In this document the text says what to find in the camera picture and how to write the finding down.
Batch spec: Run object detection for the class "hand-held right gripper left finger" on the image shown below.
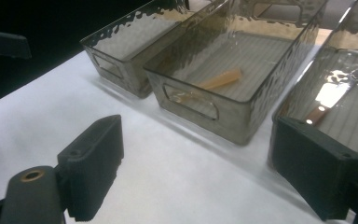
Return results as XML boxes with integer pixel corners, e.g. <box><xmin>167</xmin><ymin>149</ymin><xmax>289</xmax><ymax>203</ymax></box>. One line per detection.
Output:
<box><xmin>57</xmin><ymin>114</ymin><xmax>125</xmax><ymax>222</ymax></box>

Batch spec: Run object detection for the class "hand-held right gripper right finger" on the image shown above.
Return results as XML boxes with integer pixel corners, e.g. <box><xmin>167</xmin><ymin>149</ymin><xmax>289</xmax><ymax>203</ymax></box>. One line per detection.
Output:
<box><xmin>268</xmin><ymin>117</ymin><xmax>358</xmax><ymax>221</ymax></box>

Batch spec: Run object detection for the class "wooden handled steel knife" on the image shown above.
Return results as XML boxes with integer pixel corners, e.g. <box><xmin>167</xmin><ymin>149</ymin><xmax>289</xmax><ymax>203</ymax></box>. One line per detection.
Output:
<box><xmin>302</xmin><ymin>69</ymin><xmax>358</xmax><ymax>127</ymax></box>

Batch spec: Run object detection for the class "smoky clear plastic bin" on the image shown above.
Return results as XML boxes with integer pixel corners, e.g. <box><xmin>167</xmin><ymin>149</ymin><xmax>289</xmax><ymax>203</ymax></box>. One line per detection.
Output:
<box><xmin>271</xmin><ymin>0</ymin><xmax>358</xmax><ymax>175</ymax></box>
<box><xmin>79</xmin><ymin>0</ymin><xmax>200</xmax><ymax>100</ymax></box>
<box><xmin>143</xmin><ymin>0</ymin><xmax>329</xmax><ymax>147</ymax></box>

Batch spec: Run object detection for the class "wooden handled steel fork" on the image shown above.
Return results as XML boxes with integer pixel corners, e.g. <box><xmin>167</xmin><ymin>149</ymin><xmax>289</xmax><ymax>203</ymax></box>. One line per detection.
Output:
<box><xmin>171</xmin><ymin>67</ymin><xmax>244</xmax><ymax>104</ymax></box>

